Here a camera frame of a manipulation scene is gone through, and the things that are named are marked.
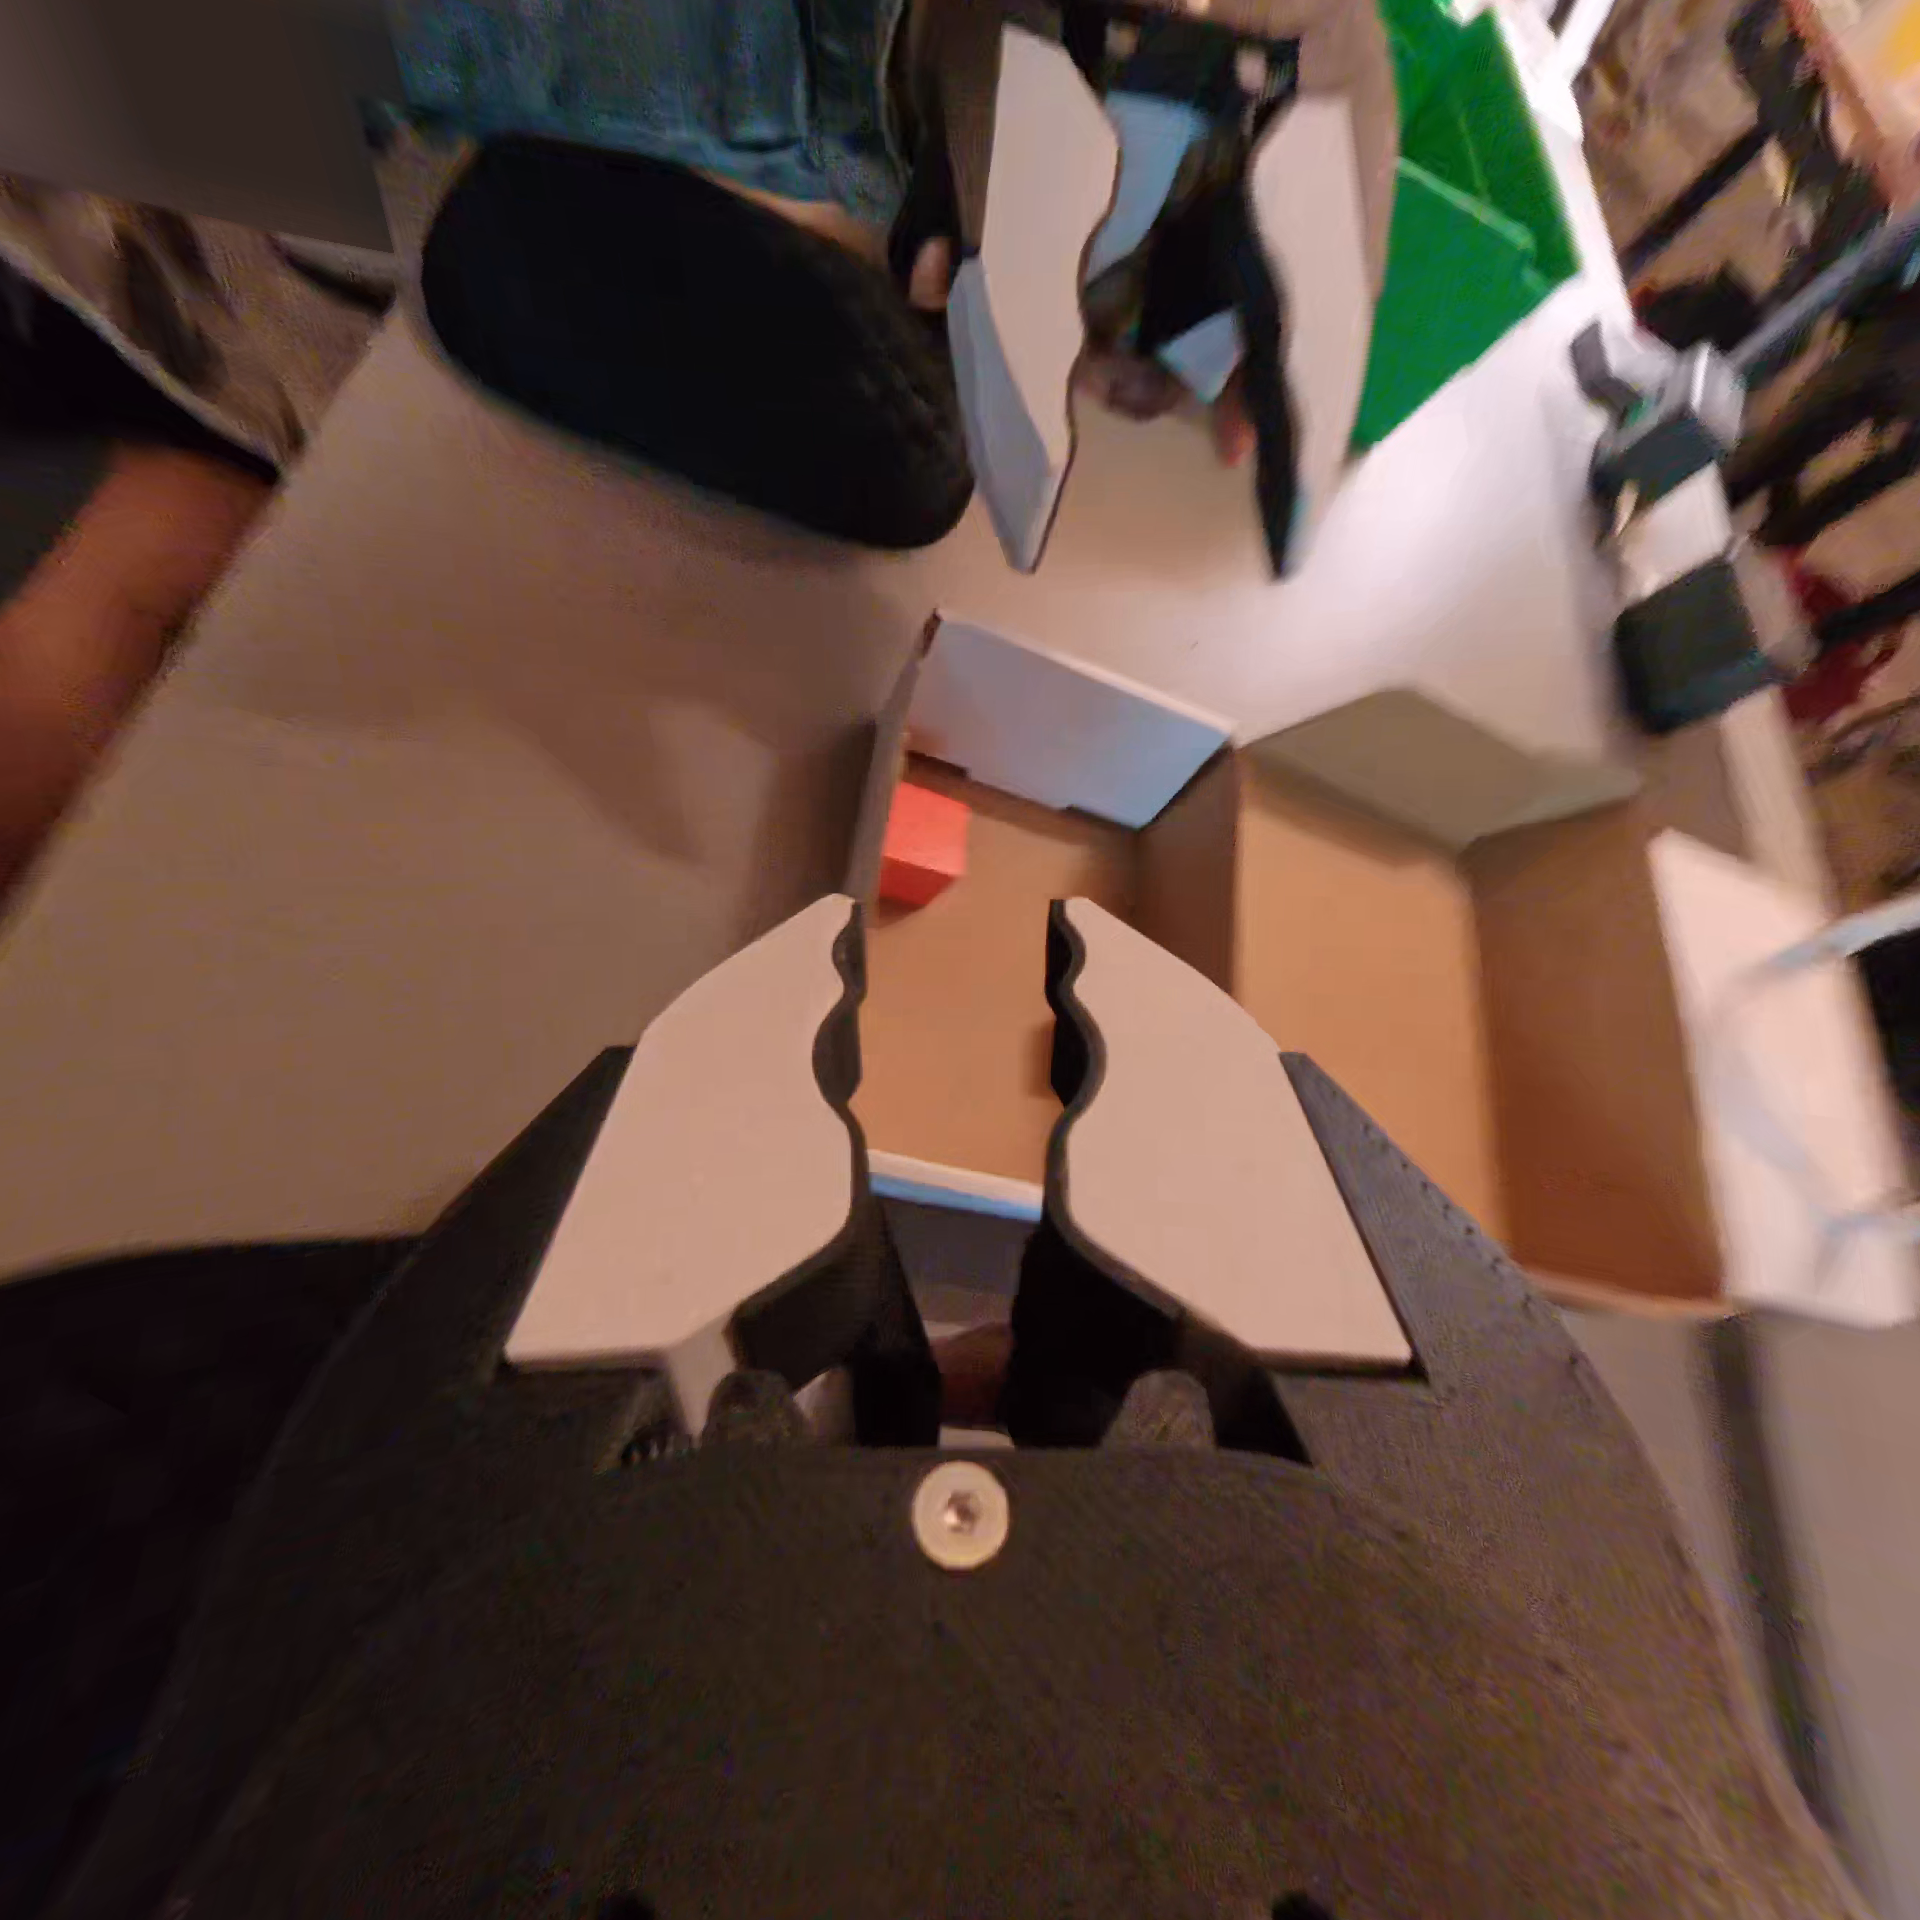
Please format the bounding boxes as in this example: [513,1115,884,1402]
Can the grey desk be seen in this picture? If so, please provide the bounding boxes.
[0,150,1920,1920]

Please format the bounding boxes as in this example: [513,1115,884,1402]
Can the person's left hand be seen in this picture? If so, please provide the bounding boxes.
[1079,350,1258,461]

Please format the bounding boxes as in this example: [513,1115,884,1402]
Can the black mesh pad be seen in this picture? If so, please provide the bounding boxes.
[420,132,977,553]

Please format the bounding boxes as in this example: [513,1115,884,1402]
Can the person's blue jeans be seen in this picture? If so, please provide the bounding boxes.
[376,0,918,220]

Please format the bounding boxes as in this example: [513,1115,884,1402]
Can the small red cube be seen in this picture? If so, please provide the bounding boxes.
[878,779,977,909]

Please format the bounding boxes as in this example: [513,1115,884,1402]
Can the green plastic bin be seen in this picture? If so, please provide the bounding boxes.
[1352,0,1585,453]

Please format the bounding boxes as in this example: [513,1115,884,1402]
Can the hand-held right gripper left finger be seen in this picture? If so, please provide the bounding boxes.
[503,893,945,1449]

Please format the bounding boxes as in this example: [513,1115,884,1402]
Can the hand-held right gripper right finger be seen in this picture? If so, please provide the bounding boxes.
[1007,895,1425,1449]

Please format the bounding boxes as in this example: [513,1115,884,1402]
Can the person's right forearm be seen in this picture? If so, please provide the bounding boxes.
[0,450,279,887]

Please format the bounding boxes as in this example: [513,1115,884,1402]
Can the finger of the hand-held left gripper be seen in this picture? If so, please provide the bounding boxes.
[945,20,1123,579]
[1233,46,1409,583]

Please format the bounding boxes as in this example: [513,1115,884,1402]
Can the person's right hand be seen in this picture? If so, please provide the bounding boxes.
[938,1329,1020,1421]

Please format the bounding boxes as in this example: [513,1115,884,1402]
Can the divided cardboard box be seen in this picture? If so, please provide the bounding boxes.
[849,607,1742,1321]

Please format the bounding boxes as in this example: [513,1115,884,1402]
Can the person's dark patterned shirt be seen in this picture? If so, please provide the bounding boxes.
[0,171,384,602]

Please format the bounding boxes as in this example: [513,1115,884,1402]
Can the black office chair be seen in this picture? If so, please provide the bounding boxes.
[1726,195,1920,634]

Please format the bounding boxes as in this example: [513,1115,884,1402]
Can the black desk clamp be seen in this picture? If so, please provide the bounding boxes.
[1574,323,1748,514]
[1612,555,1819,735]

